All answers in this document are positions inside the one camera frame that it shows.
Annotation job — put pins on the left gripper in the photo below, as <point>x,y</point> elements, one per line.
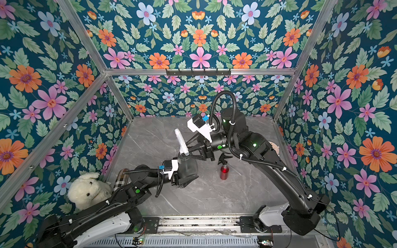
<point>180,177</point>

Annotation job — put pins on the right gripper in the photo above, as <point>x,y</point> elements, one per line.
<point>205,149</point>

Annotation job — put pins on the smoky spray bottle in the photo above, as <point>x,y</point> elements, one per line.
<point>187,167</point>

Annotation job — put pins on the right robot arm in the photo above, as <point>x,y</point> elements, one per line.
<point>226,127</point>

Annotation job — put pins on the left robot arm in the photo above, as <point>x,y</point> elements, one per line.
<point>116,214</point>

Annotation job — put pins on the red can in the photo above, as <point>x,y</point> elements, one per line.
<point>224,170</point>

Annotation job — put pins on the plaid cylinder pouch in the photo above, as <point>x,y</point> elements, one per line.
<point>121,180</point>

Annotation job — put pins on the pink round clock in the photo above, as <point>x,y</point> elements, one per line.
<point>274,147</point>

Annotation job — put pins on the white plush dog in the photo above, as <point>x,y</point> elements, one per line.
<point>87,191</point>

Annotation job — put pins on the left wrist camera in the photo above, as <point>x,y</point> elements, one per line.
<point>169,168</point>

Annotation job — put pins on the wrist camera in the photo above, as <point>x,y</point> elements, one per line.
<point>200,124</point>
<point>169,168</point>

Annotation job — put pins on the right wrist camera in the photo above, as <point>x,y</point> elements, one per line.
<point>200,124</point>

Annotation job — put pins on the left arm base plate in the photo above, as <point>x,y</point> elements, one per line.
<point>149,225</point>

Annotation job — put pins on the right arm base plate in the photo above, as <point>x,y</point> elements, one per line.
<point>252,224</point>

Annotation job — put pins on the black hook rail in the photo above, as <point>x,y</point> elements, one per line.
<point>198,72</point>

